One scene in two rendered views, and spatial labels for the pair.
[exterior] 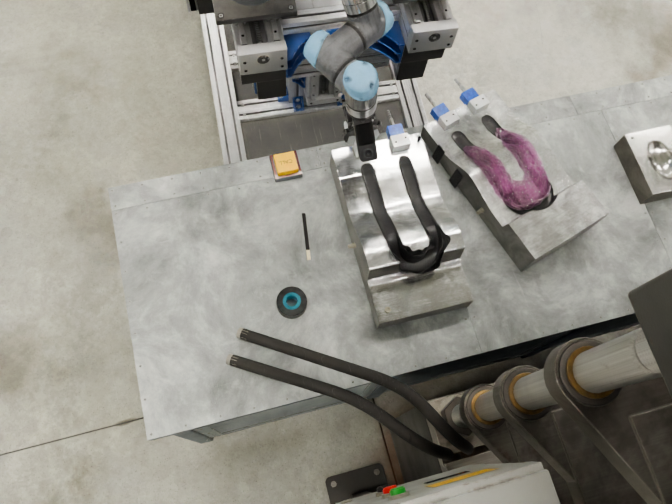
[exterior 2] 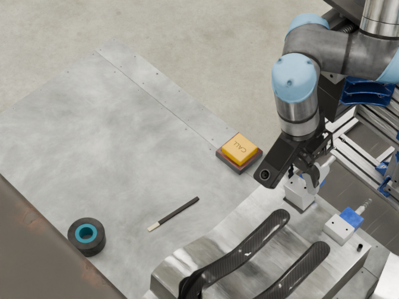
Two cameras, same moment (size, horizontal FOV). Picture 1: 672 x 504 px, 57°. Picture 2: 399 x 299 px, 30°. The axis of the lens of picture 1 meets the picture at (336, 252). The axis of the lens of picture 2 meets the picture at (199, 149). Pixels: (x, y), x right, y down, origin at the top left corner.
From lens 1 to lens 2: 0.81 m
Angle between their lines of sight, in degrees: 33
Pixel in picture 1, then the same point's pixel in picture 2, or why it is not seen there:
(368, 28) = (362, 53)
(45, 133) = (203, 30)
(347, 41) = (328, 43)
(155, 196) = (130, 72)
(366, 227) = (206, 248)
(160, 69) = not seen: hidden behind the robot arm
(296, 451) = not seen: outside the picture
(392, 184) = (282, 251)
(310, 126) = (375, 215)
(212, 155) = not seen: hidden behind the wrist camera
